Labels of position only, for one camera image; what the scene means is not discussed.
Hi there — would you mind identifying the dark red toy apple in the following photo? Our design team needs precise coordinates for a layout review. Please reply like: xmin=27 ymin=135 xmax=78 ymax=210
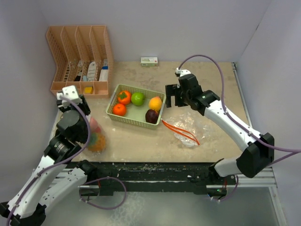
xmin=145 ymin=109 xmax=158 ymax=124

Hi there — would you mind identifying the clear zip bag orange zipper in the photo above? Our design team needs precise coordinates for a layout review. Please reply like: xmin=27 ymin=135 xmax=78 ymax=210
xmin=87 ymin=116 xmax=106 ymax=153

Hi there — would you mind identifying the toy pineapple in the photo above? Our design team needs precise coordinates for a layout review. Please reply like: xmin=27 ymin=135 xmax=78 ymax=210
xmin=87 ymin=132 xmax=106 ymax=153

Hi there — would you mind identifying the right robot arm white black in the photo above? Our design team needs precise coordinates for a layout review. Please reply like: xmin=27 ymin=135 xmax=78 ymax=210
xmin=165 ymin=73 xmax=275 ymax=184

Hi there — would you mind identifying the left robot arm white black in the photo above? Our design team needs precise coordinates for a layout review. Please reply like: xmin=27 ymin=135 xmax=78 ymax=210
xmin=0 ymin=91 xmax=97 ymax=226

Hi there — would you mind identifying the yellow block in organizer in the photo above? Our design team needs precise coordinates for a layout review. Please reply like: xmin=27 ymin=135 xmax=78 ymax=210
xmin=84 ymin=87 xmax=93 ymax=94

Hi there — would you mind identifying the yellow orange toy fruit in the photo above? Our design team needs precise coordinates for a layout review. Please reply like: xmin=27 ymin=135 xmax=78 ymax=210
xmin=149 ymin=96 xmax=162 ymax=112

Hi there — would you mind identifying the green plastic basket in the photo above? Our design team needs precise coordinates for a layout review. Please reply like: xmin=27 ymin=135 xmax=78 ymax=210
xmin=106 ymin=84 xmax=166 ymax=129

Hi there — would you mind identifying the green toy lime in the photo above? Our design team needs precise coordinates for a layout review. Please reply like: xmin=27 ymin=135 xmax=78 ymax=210
xmin=131 ymin=92 xmax=145 ymax=106

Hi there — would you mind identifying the white blue box in organizer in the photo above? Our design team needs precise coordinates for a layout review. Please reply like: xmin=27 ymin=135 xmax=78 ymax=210
xmin=98 ymin=59 xmax=109 ymax=81

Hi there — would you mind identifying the small white green box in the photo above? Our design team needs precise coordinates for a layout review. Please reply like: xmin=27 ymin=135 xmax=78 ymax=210
xmin=141 ymin=56 xmax=158 ymax=67

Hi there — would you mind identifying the white tube in organizer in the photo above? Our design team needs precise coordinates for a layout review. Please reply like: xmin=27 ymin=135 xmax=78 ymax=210
xmin=87 ymin=61 xmax=96 ymax=81

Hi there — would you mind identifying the pink desk organizer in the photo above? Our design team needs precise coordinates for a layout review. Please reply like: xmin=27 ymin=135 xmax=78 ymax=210
xmin=46 ymin=25 xmax=114 ymax=98

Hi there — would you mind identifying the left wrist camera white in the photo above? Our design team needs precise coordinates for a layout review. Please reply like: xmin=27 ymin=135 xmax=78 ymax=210
xmin=56 ymin=85 xmax=81 ymax=104

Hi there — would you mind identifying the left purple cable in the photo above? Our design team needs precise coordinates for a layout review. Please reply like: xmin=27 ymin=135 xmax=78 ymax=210
xmin=6 ymin=94 xmax=91 ymax=226

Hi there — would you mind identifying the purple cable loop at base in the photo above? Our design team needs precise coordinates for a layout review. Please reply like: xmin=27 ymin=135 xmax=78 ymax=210
xmin=79 ymin=176 xmax=128 ymax=210

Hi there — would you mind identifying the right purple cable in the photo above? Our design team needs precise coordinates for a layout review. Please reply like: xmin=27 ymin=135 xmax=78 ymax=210
xmin=178 ymin=55 xmax=301 ymax=165

